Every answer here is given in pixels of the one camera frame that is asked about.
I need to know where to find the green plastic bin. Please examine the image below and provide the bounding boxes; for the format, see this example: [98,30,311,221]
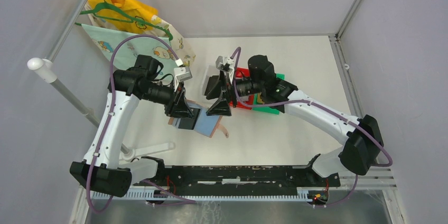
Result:
[252,94,280,115]

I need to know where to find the cream patterned cloth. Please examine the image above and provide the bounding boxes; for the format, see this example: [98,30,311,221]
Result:
[150,15,196,67]

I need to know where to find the yellow cards in green bin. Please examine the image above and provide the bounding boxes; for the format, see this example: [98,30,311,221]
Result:
[256,94,265,105]

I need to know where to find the metal clothes rack pole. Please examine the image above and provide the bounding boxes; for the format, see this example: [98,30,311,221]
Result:
[27,0,134,156]

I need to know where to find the red plastic bin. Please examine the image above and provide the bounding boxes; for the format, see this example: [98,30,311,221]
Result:
[228,67,255,110]

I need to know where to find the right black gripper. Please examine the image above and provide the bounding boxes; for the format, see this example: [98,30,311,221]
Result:
[206,70,264,117]

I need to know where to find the tan leather card holder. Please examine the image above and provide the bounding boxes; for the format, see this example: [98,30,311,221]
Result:
[168,100,229,138]

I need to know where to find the white cable duct strip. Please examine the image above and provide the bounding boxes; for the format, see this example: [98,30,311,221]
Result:
[91,189,311,202]

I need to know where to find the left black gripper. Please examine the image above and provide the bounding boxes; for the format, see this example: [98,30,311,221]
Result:
[142,79,195,119]

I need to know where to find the white plastic bin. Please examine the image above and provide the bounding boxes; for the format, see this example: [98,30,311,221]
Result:
[201,64,219,96]

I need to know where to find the yellow garment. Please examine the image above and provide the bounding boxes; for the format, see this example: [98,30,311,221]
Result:
[81,0,166,36]

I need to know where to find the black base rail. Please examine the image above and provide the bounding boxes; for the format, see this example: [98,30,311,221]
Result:
[150,165,341,196]

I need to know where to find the black credit card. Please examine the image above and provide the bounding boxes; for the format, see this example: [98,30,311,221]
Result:
[178,108,201,130]

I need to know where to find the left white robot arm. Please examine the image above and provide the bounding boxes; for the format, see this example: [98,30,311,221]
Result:
[69,55,194,198]

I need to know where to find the green clothes hanger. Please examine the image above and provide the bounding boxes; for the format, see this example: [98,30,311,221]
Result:
[79,2,173,41]

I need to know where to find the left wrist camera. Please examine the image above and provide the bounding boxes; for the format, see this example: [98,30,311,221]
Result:
[173,59,192,89]

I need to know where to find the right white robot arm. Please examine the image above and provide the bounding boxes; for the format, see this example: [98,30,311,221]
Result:
[202,55,384,186]

